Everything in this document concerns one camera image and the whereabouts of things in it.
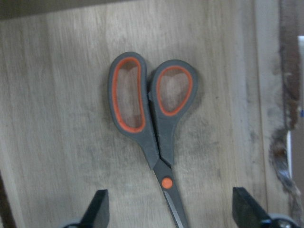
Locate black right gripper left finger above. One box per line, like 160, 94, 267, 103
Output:
64, 190, 110, 228

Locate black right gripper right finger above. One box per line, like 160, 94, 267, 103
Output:
232, 187, 299, 228

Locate grey orange scissors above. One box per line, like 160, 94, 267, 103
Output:
108, 52, 198, 228

